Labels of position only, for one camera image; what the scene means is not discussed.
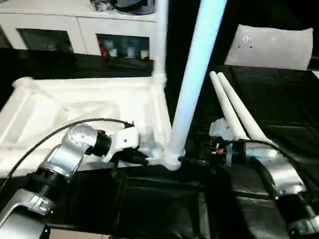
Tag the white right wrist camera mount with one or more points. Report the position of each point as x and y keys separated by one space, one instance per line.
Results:
x=222 y=129

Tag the white plastic table top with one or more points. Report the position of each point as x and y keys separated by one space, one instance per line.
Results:
x=75 y=107

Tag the grey clutter on cabinet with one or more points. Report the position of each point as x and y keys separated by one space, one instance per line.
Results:
x=127 y=5

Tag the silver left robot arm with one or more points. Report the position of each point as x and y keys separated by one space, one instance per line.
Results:
x=55 y=164

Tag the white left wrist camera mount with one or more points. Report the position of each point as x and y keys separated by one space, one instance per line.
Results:
x=122 y=142

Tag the white cabinet with glass doors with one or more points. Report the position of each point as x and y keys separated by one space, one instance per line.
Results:
x=60 y=30

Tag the red bottle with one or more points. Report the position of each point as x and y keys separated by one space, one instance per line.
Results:
x=103 y=48

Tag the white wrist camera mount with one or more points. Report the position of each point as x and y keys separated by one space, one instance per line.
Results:
x=122 y=142
x=222 y=129

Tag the white plastic table leg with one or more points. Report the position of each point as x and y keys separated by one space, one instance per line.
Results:
x=227 y=107
x=244 y=112
x=197 y=74
x=160 y=40

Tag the black work mat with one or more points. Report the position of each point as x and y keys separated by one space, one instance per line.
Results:
x=279 y=99

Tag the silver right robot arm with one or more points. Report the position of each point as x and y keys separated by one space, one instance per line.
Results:
x=284 y=179

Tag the white cushion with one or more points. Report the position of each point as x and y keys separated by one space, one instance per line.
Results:
x=271 y=47

